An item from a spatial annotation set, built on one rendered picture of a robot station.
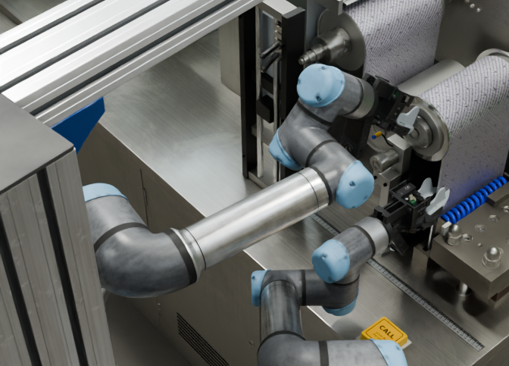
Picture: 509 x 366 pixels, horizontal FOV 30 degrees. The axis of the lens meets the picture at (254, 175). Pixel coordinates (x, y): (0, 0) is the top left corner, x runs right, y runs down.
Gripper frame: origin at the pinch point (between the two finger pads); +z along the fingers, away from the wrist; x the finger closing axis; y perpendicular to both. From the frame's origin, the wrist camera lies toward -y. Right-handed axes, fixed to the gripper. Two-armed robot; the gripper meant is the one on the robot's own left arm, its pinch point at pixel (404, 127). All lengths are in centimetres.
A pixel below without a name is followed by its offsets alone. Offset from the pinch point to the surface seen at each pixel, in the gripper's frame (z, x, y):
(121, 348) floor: 56, 80, -118
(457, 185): 20.1, -7.4, -6.3
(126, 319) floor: 62, 89, -113
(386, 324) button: 8.9, -15.7, -37.3
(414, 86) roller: 14.0, 11.1, 7.2
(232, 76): 28, 70, -18
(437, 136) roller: 2.9, -6.0, 1.9
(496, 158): 29.8, -7.3, 2.1
